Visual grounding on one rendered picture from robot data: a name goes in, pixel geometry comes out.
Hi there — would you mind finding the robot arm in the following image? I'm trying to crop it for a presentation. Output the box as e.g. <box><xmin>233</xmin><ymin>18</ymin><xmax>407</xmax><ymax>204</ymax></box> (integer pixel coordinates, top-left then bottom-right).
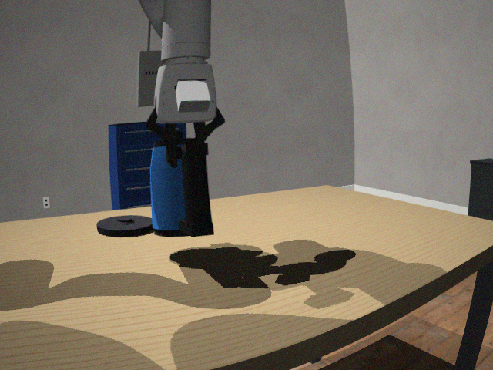
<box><xmin>139</xmin><ymin>0</ymin><xmax>211</xmax><ymax>113</ymax></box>

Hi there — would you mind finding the blue kettle with black handle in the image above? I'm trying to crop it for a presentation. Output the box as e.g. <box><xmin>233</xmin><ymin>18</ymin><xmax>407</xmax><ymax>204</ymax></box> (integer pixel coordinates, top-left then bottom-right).
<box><xmin>150</xmin><ymin>131</ymin><xmax>214</xmax><ymax>237</ymax></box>

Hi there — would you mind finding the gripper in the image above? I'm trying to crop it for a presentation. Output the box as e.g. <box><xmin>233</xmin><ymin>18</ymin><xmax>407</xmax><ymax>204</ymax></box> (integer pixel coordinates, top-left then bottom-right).
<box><xmin>145</xmin><ymin>60</ymin><xmax>225</xmax><ymax>168</ymax></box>

